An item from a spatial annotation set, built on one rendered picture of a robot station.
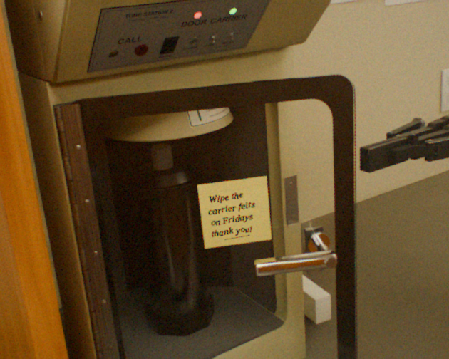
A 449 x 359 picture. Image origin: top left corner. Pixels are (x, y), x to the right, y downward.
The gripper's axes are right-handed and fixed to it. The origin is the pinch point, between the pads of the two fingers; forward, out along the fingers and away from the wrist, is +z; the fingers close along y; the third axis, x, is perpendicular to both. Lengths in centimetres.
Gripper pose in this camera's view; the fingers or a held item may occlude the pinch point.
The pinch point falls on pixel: (384, 154)
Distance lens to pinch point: 75.8
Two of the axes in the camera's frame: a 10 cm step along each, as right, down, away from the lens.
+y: 5.4, 2.2, -8.1
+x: 0.9, 9.5, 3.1
